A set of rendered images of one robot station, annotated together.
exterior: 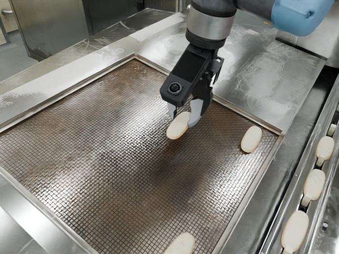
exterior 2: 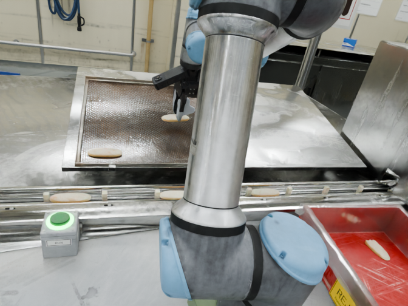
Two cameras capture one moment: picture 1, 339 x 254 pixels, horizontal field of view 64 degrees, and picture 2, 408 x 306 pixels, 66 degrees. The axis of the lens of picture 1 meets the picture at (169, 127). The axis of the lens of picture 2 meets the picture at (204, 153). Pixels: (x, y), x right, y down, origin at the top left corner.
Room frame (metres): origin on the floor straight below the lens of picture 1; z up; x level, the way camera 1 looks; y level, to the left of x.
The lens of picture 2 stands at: (-0.27, -0.70, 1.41)
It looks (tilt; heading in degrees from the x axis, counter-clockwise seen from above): 30 degrees down; 35
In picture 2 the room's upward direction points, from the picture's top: 11 degrees clockwise
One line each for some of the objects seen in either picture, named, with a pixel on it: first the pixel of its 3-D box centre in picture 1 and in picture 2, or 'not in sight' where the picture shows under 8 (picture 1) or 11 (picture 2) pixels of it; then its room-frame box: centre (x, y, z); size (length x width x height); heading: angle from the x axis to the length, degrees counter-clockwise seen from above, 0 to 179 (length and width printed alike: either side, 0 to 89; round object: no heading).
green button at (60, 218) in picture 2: not in sight; (60, 220); (-0.03, -0.19, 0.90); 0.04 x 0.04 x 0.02
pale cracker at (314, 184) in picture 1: (315, 183); not in sight; (0.39, -0.33, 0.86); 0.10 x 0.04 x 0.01; 145
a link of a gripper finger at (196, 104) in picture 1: (200, 108); (186, 110); (0.47, -0.07, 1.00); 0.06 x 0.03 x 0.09; 152
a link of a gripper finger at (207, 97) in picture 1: (200, 96); (182, 98); (0.45, -0.06, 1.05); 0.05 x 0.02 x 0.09; 62
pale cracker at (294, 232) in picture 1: (295, 229); (176, 194); (0.28, -0.24, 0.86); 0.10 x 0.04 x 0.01; 143
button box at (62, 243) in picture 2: not in sight; (61, 238); (-0.03, -0.19, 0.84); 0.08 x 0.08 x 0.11; 55
